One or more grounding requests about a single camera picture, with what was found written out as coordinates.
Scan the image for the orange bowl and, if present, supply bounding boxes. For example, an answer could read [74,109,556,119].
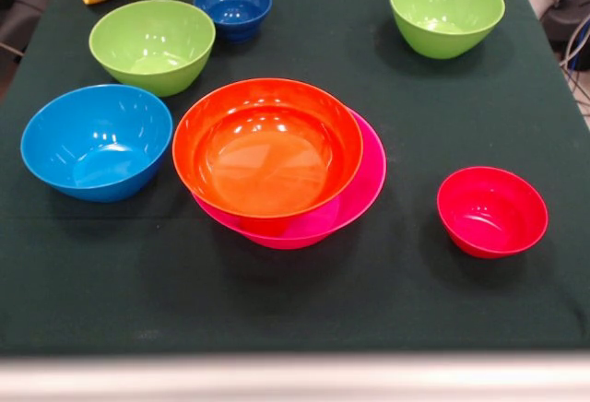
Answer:
[171,77,365,219]

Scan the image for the dark blue bowl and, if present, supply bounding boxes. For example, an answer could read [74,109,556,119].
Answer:
[193,0,273,45]

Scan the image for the large pink bowl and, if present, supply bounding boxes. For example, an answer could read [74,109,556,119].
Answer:
[191,106,388,251]

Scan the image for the dark green tablecloth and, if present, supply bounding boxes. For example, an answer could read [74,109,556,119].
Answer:
[0,0,590,357]

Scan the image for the small crimson bowl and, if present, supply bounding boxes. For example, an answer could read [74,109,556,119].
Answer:
[436,166,549,260]

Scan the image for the green bowl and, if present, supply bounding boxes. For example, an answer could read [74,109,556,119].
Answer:
[88,0,218,98]
[388,0,507,61]

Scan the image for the light blue bowl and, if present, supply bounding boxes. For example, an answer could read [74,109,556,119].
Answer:
[19,83,174,204]

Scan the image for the tangle of cables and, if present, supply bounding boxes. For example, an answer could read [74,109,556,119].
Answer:
[560,18,590,120]

